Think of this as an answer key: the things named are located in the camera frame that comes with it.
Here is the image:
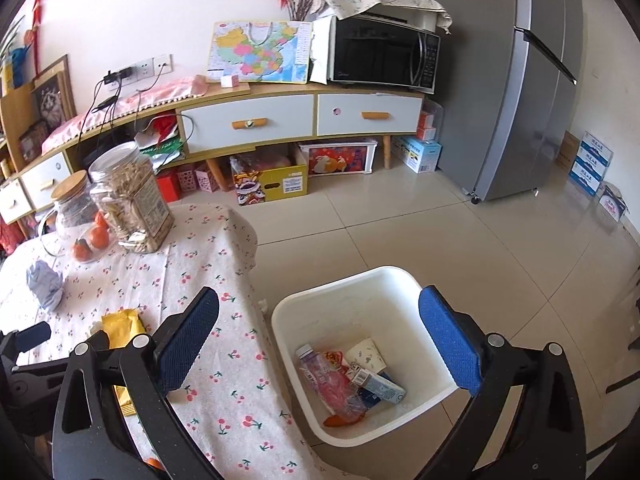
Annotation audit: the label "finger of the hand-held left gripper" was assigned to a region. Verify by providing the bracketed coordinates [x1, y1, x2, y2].
[0, 322, 52, 368]

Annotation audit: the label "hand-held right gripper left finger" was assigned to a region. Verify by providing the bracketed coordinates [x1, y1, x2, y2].
[51, 286, 221, 480]

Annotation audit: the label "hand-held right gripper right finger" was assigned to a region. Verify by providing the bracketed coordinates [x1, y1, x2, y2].
[415, 285, 587, 480]

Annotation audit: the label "yellow snack packet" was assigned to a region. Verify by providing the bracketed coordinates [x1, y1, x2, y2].
[101, 308, 147, 418]

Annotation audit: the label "small blue white carton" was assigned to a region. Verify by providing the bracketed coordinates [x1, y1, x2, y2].
[350, 367, 407, 406]

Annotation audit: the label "white paper cup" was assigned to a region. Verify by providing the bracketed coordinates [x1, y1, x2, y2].
[344, 338, 389, 375]

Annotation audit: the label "white trash bin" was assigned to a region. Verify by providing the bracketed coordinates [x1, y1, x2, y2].
[271, 266, 458, 448]

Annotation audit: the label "clear plastic bottle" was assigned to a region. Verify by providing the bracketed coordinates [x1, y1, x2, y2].
[295, 344, 371, 418]

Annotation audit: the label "crumpled paper ball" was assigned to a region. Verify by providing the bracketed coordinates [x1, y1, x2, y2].
[26, 260, 65, 311]

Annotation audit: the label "cherry print tablecloth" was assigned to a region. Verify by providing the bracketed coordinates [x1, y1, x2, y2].
[0, 202, 346, 480]

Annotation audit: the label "glass jar with wooden lid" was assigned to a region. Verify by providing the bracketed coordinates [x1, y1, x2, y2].
[40, 170, 113, 264]

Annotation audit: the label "white cabinet drawer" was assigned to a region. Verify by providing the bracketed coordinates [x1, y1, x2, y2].
[180, 94, 316, 154]
[317, 94, 424, 137]
[0, 180, 34, 224]
[20, 152, 74, 207]

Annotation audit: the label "clear plastic snack jar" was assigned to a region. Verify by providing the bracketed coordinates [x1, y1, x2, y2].
[89, 141, 176, 254]

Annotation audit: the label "red gift box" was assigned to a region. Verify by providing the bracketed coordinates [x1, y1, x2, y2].
[155, 170, 184, 204]

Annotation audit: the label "yellow printed cardboard box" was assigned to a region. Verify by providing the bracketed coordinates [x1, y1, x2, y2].
[231, 145, 310, 206]

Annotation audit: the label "blue white carton box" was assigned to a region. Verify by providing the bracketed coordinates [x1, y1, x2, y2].
[392, 135, 444, 175]

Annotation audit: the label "wooden shelf unit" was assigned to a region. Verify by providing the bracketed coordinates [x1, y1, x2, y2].
[0, 80, 46, 181]

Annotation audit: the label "blue white stacked box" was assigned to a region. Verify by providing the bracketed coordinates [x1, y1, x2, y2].
[569, 167, 605, 197]
[580, 131, 615, 168]
[574, 154, 609, 182]

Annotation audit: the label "white crate with red picture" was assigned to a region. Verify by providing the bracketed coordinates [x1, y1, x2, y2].
[300, 139, 379, 177]

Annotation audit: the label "orange white boxes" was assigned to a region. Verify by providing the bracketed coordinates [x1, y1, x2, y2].
[415, 110, 439, 142]

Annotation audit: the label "plain brown carton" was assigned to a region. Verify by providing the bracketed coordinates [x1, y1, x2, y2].
[555, 131, 582, 174]

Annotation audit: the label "framed cat picture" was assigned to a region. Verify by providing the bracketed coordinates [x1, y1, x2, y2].
[31, 55, 77, 127]

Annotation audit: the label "pink cloth runner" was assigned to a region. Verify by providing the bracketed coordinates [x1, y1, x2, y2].
[40, 76, 209, 154]

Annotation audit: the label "grey refrigerator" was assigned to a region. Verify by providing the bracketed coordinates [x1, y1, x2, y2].
[429, 0, 584, 204]

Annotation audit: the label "long wooden cabinet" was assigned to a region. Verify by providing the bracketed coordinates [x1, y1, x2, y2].
[0, 77, 426, 226]

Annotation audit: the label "black microwave oven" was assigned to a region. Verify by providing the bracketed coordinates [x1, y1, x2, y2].
[327, 15, 441, 95]

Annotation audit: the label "map gift bag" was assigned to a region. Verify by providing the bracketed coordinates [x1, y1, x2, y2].
[206, 20, 314, 84]

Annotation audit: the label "black cables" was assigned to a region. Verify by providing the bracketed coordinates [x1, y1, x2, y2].
[79, 67, 166, 137]

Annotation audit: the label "white wall outlet strip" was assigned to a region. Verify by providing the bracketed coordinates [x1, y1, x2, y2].
[137, 55, 174, 79]

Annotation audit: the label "red string decoration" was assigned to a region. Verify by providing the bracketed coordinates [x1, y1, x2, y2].
[29, 0, 47, 77]

